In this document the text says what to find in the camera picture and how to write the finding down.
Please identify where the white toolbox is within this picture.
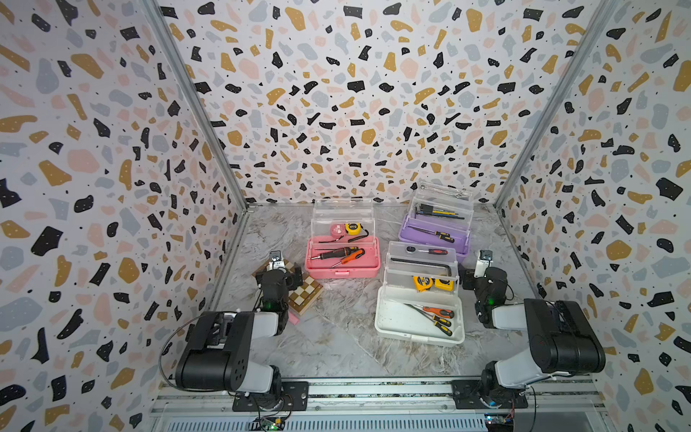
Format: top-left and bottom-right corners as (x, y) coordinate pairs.
(374, 241), (465, 347)

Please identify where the pink toolbox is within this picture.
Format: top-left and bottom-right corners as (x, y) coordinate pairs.
(305, 198), (381, 279)

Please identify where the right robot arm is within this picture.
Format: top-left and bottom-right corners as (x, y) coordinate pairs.
(461, 266), (606, 395)

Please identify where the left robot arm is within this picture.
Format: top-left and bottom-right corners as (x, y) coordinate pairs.
(175, 268), (303, 399)

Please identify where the wooden checkerboard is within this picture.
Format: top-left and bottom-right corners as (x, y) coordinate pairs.
(252, 259), (323, 317)

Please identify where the yellow tape measure right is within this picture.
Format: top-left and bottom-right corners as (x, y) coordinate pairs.
(434, 278), (455, 293)

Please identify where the orange screwdriver in white box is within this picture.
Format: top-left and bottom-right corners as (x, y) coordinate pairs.
(411, 304), (455, 320)

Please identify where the yellow black screwdriver pair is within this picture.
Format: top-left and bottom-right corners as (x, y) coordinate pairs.
(408, 304), (453, 337)

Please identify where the yellow tape measure left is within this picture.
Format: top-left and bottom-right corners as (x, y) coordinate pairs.
(413, 276), (435, 292)

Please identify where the screwdriver in purple box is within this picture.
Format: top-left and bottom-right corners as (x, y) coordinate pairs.
(412, 227), (455, 243)

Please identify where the black orange large screwdriver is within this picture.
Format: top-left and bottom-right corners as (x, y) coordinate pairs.
(311, 247), (356, 260)

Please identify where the purple toolbox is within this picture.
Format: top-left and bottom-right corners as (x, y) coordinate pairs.
(399, 182), (474, 262)

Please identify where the yellow tape measure in pink box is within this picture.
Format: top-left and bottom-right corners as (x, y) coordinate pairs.
(345, 222), (362, 236)

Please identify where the black hex key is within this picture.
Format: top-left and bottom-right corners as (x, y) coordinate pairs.
(390, 257), (453, 275)

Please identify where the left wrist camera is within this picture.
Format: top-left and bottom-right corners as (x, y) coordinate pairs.
(267, 250), (285, 270)

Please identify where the red handle ratchet screwdriver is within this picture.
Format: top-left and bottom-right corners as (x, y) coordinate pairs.
(406, 246), (449, 256)

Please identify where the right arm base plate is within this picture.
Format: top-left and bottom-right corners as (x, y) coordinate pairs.
(451, 379), (528, 410)

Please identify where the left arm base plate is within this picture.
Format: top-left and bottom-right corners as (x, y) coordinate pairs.
(232, 381), (310, 413)

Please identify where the aluminium front rail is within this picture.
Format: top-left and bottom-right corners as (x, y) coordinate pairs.
(149, 376), (615, 431)

